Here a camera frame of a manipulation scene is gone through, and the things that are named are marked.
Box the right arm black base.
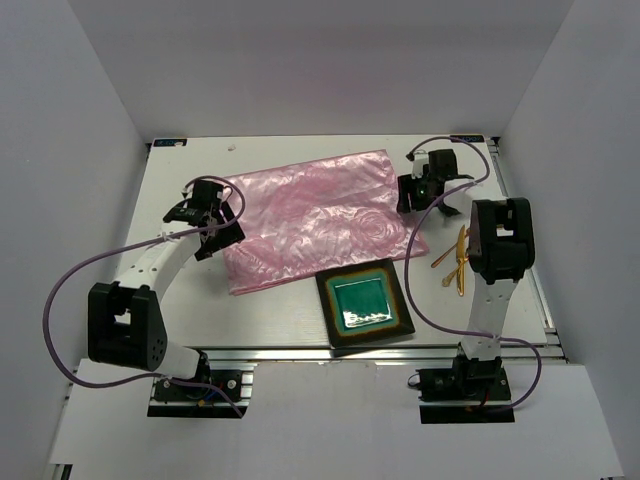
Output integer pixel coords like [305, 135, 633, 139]
[407, 368, 515, 425]

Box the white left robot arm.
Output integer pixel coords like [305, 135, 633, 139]
[88, 177, 245, 399]

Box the pink satin rose placemat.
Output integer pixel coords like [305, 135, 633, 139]
[223, 150, 428, 296]

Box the blue label corner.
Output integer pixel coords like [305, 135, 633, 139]
[152, 138, 187, 148]
[449, 134, 485, 143]

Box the gold knife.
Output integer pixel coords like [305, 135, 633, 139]
[455, 226, 468, 297]

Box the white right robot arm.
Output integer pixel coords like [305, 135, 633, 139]
[397, 148, 535, 363]

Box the blue label left corner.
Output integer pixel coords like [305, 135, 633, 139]
[152, 138, 187, 148]

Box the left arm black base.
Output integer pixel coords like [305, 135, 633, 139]
[147, 362, 256, 420]

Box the rose gold fork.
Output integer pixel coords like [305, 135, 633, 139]
[430, 244, 468, 268]

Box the small gold spoon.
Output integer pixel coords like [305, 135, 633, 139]
[441, 265, 465, 288]

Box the blue label right corner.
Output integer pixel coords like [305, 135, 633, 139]
[449, 134, 485, 143]

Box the green square ceramic plate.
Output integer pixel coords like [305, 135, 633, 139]
[315, 258, 415, 349]

